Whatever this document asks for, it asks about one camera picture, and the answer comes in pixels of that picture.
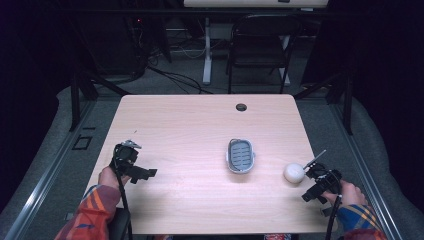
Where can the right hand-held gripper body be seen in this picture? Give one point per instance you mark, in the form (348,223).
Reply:
(324,176)

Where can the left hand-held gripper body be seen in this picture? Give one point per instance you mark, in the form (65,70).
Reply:
(126,156)

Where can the white round soap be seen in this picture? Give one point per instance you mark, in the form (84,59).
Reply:
(294,173)

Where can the grey soap dish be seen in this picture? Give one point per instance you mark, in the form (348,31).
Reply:
(240,155)

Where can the person's left hand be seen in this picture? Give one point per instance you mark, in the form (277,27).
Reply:
(108,177)

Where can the person's right hand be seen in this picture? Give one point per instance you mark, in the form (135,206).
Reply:
(350,193)

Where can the black seat cushion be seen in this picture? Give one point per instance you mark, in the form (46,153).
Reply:
(119,225)

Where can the person's patterned clothing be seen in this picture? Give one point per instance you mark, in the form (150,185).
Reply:
(277,237)

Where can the white desk with legs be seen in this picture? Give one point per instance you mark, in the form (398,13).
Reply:
(207,50)

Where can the black folding chair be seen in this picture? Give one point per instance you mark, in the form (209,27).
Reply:
(263,43)

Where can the black metal stand frame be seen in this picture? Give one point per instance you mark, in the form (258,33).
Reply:
(76,96)
(346,100)

